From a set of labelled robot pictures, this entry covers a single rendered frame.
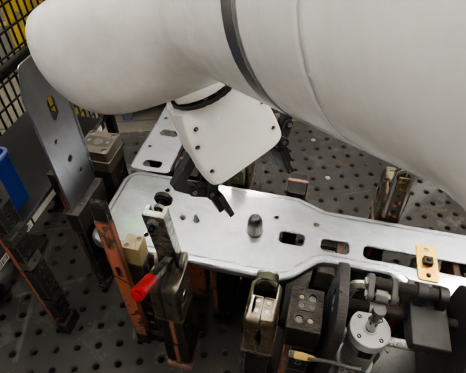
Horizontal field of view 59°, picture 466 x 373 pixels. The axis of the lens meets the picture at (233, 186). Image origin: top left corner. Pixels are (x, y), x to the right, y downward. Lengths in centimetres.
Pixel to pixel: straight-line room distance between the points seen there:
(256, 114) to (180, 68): 21
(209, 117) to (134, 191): 57
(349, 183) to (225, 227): 66
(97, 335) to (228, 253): 44
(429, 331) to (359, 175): 91
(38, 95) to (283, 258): 54
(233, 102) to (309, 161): 107
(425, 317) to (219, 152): 37
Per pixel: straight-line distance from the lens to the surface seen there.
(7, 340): 120
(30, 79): 79
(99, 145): 101
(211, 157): 43
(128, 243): 79
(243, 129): 44
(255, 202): 91
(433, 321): 64
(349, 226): 90
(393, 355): 82
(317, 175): 143
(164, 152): 105
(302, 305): 64
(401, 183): 91
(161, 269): 69
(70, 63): 28
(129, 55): 25
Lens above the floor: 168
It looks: 46 degrees down
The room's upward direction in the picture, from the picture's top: straight up
